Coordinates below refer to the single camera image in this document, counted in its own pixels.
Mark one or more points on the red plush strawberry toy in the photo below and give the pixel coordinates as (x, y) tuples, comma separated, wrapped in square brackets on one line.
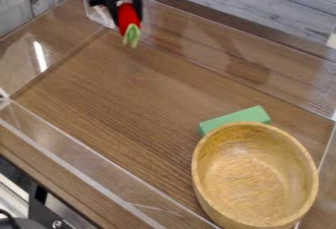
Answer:
[(128, 24)]

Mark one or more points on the green sponge block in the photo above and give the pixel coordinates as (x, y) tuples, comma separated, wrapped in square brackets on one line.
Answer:
[(254, 114)]

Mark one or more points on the wooden oval bowl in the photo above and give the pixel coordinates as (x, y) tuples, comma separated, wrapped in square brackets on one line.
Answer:
[(254, 177)]

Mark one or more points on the clear acrylic corner bracket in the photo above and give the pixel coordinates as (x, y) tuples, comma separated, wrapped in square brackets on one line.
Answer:
[(98, 15)]

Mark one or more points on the clear acrylic front wall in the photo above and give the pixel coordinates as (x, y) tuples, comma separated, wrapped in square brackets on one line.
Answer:
[(114, 199)]

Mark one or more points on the black metal table frame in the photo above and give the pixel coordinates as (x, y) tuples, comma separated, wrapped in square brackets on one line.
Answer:
[(50, 212)]

